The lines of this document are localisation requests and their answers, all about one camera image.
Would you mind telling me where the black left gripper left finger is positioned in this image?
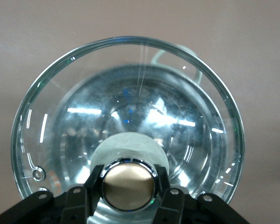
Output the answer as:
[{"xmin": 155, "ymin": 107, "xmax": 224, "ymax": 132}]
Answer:
[{"xmin": 0, "ymin": 164, "xmax": 105, "ymax": 224}]

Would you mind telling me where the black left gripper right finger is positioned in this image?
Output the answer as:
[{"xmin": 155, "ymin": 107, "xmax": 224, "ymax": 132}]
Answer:
[{"xmin": 153, "ymin": 163, "xmax": 248, "ymax": 224}]

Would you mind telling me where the pale grey steel cooking pot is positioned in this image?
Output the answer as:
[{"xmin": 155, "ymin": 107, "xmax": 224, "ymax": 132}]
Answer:
[{"xmin": 51, "ymin": 43, "xmax": 227, "ymax": 189}]

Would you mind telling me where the glass pot lid with knob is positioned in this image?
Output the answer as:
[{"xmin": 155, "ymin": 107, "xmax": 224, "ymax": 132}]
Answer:
[{"xmin": 11, "ymin": 36, "xmax": 245, "ymax": 224}]

